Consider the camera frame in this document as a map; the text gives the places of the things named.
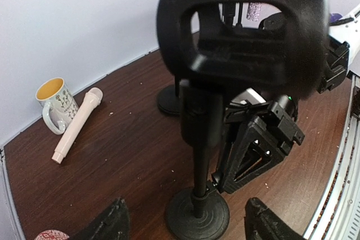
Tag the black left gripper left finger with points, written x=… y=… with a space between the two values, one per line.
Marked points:
x=112 y=223

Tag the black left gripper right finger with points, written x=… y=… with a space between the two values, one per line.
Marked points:
x=262 y=223

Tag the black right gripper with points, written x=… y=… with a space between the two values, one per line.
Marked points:
x=256 y=138

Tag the black stand for pink microphone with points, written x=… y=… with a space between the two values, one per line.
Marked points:
x=215 y=64

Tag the pale pink microphone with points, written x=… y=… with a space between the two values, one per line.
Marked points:
x=91 y=100

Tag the purple microphone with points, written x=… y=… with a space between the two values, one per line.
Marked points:
x=334 y=17

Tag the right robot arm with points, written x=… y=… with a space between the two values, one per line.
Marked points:
x=342 y=49

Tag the black stand with blue microphone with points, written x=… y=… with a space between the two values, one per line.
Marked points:
x=168 y=99

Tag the silver glitter microphone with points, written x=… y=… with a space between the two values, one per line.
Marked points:
x=253 y=11

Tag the red patterned small bowl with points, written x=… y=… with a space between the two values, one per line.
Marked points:
x=52 y=234

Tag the white floral ceramic mug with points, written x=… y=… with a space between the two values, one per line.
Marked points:
x=58 y=105

